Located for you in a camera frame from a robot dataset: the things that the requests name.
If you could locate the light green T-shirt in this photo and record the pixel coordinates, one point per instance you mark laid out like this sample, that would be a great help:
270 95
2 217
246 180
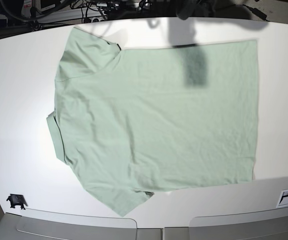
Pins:
133 122

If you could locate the right grey chair back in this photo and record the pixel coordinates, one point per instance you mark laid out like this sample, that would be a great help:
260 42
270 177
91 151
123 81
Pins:
261 225

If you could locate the white power strip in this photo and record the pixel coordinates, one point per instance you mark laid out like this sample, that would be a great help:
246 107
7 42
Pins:
93 19

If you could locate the black plastic clip part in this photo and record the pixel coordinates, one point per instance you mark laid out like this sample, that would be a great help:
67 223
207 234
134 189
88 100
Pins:
17 200

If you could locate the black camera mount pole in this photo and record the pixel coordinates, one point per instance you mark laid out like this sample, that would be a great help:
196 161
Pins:
185 8

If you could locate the left grey chair back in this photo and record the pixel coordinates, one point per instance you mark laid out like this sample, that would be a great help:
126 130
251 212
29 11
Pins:
53 225

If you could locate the grey chair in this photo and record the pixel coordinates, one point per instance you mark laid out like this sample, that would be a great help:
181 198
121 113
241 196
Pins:
261 225
53 225

